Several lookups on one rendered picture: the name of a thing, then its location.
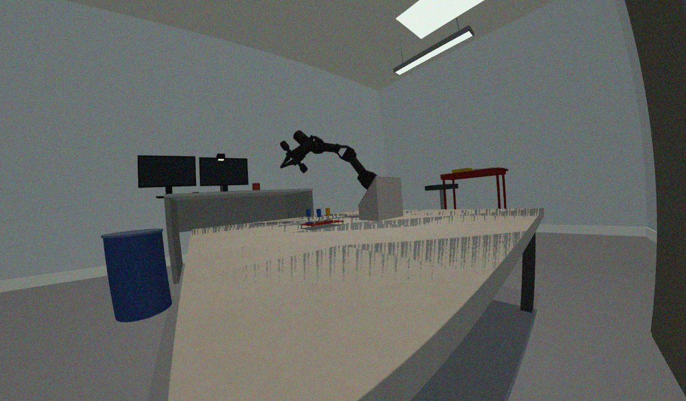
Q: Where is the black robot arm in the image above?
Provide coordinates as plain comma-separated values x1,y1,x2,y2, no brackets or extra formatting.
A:
293,130,378,190

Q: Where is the red circuit board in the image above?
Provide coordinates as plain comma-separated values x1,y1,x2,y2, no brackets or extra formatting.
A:
301,208,344,230

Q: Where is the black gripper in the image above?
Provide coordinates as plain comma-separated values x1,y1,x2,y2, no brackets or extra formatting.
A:
280,141,308,174

